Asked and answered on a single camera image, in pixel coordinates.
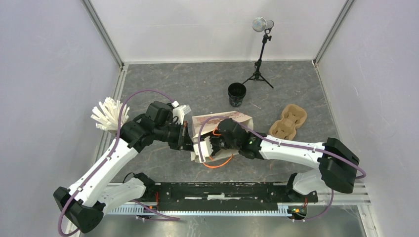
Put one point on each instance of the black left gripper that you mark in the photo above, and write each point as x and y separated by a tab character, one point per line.
188	144

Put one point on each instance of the microphone on black tripod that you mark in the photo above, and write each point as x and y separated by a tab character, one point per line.
260	24

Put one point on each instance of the white straws in cup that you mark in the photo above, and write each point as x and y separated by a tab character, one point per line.
106	115

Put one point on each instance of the stack of black cups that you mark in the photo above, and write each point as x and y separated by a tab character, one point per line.
236	93

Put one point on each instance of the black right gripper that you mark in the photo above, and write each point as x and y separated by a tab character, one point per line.
215	149

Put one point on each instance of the paper takeout bag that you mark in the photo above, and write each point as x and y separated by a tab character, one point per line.
206	125

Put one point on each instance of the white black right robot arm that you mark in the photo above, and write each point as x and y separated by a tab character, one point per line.
332	164

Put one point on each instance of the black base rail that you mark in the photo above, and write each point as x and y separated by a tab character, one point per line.
142	196

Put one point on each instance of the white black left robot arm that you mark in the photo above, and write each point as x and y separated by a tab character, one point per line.
85	202

